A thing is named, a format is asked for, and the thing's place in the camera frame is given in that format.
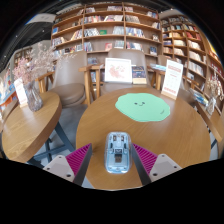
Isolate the glass vase with dried flowers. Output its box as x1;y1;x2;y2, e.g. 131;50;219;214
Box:
205;71;224;117

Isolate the green round mouse pad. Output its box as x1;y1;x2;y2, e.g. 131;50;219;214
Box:
114;92;171;123

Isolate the glass vase with pink flowers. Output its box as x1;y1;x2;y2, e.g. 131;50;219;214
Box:
12;43;78;113

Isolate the distant wooden bookshelf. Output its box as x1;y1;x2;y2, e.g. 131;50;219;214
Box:
13;46;34;68

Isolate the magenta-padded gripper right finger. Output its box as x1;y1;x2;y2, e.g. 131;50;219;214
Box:
131;143;183;186

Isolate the dark cover book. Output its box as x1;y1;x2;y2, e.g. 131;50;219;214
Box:
131;65;148;85

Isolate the round wooden side table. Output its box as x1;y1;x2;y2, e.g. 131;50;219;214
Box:
1;91;76;164

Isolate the white floral picture board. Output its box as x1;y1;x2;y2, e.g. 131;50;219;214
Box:
104;57;133;84

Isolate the small white sign stand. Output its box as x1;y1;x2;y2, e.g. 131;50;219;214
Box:
13;78;29;108

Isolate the stack of blue books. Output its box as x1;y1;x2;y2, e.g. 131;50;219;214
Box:
148;63;167;72

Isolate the beige armchair with wooden arms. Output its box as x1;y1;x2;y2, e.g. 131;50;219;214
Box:
151;54;198;105
79;48;158;98
35;50;89;108

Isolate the transparent computer mouse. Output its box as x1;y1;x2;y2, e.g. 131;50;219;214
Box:
104;131;133;175

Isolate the red and white sign stand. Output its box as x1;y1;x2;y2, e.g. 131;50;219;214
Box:
160;59;184;101

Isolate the tall wooden bookshelf with books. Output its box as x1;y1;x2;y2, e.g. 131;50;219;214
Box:
159;14;224;101

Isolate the wide wooden bookshelf with books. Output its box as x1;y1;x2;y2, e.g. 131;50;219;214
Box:
50;3;162;66

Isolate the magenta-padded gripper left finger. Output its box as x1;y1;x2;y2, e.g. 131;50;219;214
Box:
42;143;93;187

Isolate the stack of colourful books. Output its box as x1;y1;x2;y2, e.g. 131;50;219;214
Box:
189;88;209;108

